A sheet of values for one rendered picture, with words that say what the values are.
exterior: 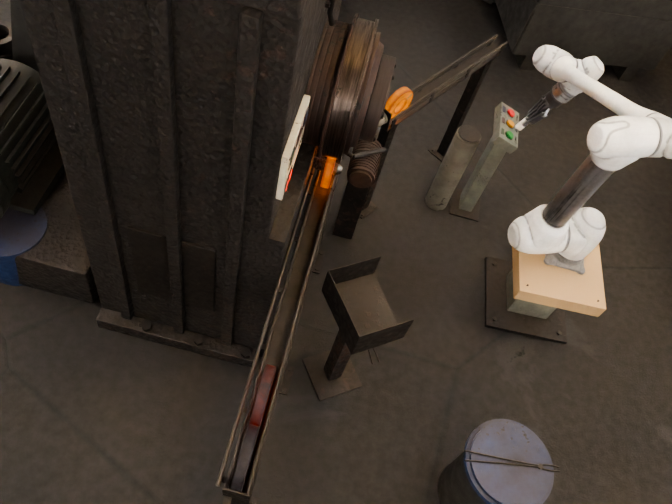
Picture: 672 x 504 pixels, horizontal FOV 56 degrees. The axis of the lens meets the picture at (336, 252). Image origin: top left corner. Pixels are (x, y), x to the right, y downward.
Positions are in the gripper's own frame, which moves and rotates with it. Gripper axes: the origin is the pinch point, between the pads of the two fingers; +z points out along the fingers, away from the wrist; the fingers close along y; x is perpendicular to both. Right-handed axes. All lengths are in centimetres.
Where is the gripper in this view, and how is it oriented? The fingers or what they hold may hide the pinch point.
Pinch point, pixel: (523, 123)
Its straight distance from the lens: 294.6
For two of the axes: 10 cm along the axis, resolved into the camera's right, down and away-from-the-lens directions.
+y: -2.0, 7.9, -5.8
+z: -5.0, 4.2, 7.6
